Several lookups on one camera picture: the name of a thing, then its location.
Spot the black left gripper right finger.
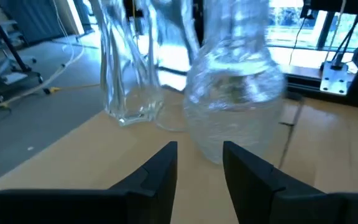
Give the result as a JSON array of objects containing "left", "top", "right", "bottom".
[{"left": 223, "top": 141, "right": 358, "bottom": 224}]

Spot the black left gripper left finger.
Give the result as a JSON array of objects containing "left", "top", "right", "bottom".
[{"left": 0, "top": 141, "right": 178, "bottom": 224}]

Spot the ribbed clear glass vase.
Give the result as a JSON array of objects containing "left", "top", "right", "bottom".
[{"left": 183, "top": 0, "right": 287, "bottom": 165}]

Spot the slim clear glass vase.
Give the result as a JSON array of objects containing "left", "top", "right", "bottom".
[{"left": 89, "top": 0, "right": 165, "bottom": 127}]

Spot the dark grey curtain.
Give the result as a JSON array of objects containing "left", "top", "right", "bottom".
[{"left": 0, "top": 0, "right": 67, "bottom": 43}]

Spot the wooden shelf with black frame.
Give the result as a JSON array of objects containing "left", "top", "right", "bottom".
[{"left": 0, "top": 88, "right": 305, "bottom": 224}]

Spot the black aluminium table frame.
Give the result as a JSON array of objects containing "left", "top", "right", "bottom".
[{"left": 283, "top": 73, "right": 358, "bottom": 110}]

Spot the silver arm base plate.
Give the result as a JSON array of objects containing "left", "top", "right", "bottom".
[{"left": 319, "top": 60, "right": 356, "bottom": 95}]

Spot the pale floor cable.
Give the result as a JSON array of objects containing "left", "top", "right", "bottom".
[{"left": 0, "top": 0, "right": 86, "bottom": 119}]

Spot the thin black cable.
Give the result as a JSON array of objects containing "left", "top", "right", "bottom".
[{"left": 289, "top": 17, "right": 307, "bottom": 66}]

